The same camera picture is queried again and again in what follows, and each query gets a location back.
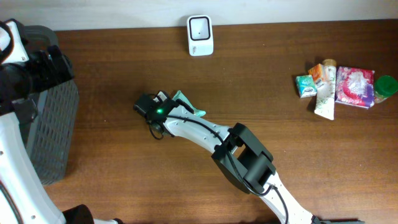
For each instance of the white cream tube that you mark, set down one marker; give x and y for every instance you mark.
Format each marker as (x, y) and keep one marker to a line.
(325, 103)

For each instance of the grey plastic mesh basket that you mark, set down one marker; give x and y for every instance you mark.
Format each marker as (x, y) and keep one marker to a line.
(48, 131)

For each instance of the green lid seasoning jar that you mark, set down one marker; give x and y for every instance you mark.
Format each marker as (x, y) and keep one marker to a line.
(384, 87)

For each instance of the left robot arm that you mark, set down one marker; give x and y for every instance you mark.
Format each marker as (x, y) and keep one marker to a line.
(23, 196)

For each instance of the orange Kleenex tissue pack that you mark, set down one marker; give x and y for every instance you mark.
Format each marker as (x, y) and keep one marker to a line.
(318, 75)

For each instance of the teal Kleenex tissue pack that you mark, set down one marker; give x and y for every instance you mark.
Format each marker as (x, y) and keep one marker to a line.
(305, 85)

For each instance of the teal wet wipes packet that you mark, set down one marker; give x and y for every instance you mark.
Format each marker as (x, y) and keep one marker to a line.
(180, 96)

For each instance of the red purple pad packet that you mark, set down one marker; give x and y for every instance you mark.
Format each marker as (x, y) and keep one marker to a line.
(354, 87)

